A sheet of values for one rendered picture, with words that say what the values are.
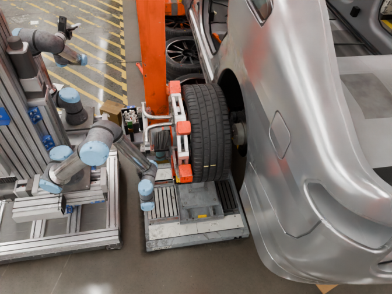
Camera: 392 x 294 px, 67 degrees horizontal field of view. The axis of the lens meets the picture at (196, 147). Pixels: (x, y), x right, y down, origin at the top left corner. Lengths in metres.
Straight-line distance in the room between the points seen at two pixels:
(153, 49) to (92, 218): 1.33
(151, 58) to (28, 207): 1.18
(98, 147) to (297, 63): 0.88
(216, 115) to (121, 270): 1.40
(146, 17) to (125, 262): 1.74
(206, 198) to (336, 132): 1.58
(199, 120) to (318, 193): 0.83
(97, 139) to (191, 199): 1.27
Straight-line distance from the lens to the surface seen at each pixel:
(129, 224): 2.63
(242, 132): 2.01
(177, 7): 4.08
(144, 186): 1.59
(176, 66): 3.22
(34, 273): 2.66
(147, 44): 2.03
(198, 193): 2.48
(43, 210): 1.99
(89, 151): 1.36
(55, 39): 1.93
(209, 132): 1.72
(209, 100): 1.79
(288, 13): 1.41
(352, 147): 1.06
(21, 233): 2.59
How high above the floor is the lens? 2.34
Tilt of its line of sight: 50 degrees down
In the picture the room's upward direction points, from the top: 5 degrees clockwise
